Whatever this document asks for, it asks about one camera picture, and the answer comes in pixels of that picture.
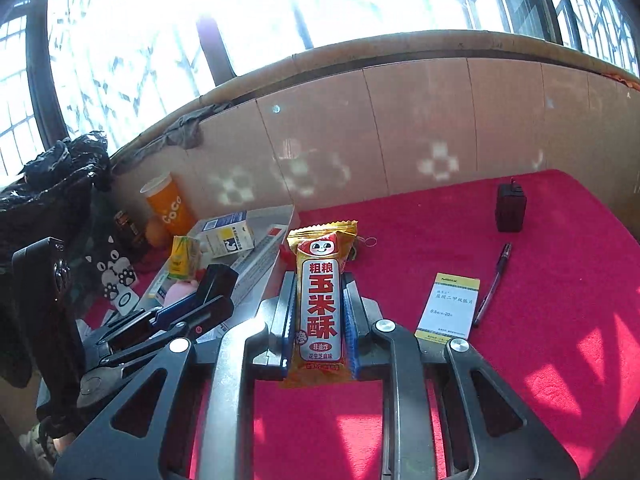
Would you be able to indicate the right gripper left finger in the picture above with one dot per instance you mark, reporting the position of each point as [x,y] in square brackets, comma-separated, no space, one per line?
[188,414]

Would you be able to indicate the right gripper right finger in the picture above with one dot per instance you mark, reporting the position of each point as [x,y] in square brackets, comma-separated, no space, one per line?
[446,413]

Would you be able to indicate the white yellow medicine box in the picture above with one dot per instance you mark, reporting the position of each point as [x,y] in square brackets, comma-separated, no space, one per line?
[449,310]

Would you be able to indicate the grey liquid sealant box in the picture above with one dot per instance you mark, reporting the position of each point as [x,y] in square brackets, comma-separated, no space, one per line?
[252,265]

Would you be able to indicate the yellow bamboo tissue pack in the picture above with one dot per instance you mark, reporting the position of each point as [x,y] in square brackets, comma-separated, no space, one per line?
[184,258]

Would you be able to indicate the blue white medicine box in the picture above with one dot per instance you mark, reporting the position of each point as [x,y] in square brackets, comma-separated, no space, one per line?
[225,235]

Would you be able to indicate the corn crisp snack bar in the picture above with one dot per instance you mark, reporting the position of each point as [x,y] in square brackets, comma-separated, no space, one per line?
[320,252]

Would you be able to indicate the pink plush pig toy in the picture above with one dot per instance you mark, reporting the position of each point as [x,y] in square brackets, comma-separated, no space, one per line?
[178,291]

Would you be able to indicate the person's left hand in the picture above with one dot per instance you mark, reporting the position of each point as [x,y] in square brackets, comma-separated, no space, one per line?
[36,442]

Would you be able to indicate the cat print bag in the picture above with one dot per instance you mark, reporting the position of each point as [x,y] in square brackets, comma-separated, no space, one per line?
[101,264]

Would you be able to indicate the dark drink can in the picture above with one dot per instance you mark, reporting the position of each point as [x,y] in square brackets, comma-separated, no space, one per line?
[130,236]

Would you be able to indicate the orange fruit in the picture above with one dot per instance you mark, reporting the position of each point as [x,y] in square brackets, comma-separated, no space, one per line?
[156,234]

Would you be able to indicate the black plastic bag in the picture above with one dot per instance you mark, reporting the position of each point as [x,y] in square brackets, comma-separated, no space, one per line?
[53,198]

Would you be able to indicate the white cardboard tray box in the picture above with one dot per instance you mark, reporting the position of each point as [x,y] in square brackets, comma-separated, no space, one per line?
[259,221]

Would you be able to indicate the black pen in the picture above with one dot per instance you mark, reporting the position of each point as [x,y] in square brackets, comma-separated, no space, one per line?
[500,268]

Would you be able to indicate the orange coco paper cup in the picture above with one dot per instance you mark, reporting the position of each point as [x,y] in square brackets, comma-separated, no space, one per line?
[166,200]

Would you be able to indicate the black cube power adapter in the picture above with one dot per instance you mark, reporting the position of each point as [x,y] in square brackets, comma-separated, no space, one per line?
[510,207]

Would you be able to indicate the grey rag on sill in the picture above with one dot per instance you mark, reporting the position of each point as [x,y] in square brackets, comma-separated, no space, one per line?
[182,133]

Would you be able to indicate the red chili plush keychain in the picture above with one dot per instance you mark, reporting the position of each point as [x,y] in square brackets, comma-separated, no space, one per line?
[360,243]

